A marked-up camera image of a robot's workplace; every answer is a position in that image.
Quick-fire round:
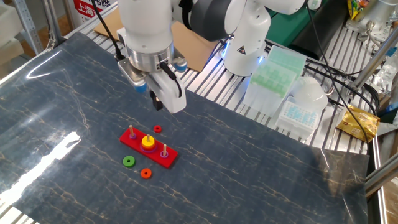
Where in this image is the blue pipette tip box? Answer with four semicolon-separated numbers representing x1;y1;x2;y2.
275;95;323;141

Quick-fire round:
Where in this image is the perforated metal shelf bracket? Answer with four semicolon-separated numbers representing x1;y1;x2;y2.
12;0;44;55

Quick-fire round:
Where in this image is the aluminium profile beam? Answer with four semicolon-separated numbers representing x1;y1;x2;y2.
365;161;398;200

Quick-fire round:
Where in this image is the red white sign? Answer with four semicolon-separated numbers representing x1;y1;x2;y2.
73;0;116;24

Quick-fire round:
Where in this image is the black camera cable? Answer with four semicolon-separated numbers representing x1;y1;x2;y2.
91;0;125;62

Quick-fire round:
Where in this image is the red Hanoi base with pegs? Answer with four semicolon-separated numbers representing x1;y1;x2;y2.
119;124;179;169

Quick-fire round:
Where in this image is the aluminium profile post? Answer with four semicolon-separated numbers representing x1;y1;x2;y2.
351;34;398;91

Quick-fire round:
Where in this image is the green board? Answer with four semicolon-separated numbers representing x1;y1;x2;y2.
266;0;330;47

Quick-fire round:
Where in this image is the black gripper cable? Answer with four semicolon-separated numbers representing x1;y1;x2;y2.
160;62;183;98

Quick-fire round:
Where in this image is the yellow Hanoi ring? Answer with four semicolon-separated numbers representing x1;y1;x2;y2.
141;136;155;149

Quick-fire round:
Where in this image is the dark blue marbled mat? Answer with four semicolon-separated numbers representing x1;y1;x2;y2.
0;32;371;224

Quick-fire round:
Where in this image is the green Hanoi ring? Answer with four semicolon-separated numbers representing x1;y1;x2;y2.
122;155;136;168

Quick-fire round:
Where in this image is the gold foil snack packet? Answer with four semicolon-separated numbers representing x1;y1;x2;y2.
335;104;381;143

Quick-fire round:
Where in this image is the brown cardboard sheet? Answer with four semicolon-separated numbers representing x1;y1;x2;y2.
93;7;218;73

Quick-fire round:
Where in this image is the large purple Hanoi ring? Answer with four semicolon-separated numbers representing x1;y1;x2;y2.
139;144;158;154

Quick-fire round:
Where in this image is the black table cable bundle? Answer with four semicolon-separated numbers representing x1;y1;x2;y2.
306;60;381;116

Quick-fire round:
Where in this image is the white storage box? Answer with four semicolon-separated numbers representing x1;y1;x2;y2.
0;2;24;47

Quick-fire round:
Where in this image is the green pipette tip box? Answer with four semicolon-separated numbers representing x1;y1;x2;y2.
242;45;307;118

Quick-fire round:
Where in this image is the yellow red snack packet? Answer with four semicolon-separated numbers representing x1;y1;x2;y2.
347;0;374;21

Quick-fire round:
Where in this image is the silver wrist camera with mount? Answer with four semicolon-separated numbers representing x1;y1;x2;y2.
117;58;147;93

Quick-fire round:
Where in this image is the white translucent plastic dome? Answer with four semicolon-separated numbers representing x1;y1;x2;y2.
290;76;329;111

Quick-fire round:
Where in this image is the black sheet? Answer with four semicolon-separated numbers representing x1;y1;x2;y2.
290;0;352;62

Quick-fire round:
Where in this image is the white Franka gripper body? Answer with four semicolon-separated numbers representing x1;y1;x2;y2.
145;70;187;114

